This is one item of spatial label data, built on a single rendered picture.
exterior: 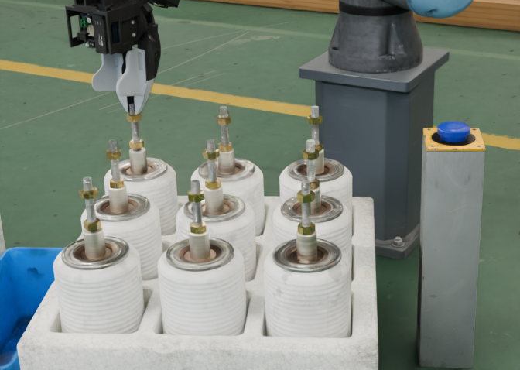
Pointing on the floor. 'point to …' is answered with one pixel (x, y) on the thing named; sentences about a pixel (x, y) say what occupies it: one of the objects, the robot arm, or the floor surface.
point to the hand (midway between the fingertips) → (136, 101)
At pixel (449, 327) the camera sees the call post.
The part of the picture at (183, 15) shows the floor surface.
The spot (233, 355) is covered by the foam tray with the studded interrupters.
